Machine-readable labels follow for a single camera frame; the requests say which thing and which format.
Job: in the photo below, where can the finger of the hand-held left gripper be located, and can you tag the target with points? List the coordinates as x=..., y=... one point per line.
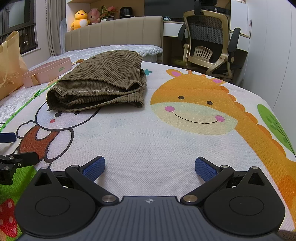
x=7, y=137
x=23, y=158

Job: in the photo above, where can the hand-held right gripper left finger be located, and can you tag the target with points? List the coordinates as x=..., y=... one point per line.
x=94, y=170

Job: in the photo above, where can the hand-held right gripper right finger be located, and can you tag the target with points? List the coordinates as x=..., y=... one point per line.
x=204, y=170

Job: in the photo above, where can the cartoon printed play mat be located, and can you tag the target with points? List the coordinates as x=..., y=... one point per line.
x=138, y=143

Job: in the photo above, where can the tan tote bag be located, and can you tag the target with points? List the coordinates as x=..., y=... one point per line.
x=10, y=62

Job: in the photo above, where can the pink gift box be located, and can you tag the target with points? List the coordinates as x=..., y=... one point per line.
x=50, y=71

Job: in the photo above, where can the window with railing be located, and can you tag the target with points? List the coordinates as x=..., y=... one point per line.
x=16, y=23

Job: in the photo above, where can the light curtain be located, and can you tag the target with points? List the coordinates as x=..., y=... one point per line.
x=52, y=27

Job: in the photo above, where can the white wardrobe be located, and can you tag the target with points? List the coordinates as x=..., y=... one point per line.
x=270, y=51

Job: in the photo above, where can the yellow duck plush toy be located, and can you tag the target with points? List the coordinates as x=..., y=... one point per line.
x=79, y=19

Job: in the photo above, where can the beige padded headboard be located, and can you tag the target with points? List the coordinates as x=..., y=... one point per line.
x=115, y=32

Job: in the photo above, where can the beige office chair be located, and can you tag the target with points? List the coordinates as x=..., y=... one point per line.
x=203, y=30

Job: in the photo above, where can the white desk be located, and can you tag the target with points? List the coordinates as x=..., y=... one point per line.
x=171, y=29

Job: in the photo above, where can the pink plush toy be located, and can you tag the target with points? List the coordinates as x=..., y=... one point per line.
x=94, y=16

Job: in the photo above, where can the potted plant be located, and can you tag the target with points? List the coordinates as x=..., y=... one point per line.
x=108, y=11

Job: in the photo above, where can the black round speaker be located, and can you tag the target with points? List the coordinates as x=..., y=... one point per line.
x=126, y=12

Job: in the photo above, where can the black monitor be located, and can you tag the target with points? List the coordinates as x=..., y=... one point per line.
x=164, y=8

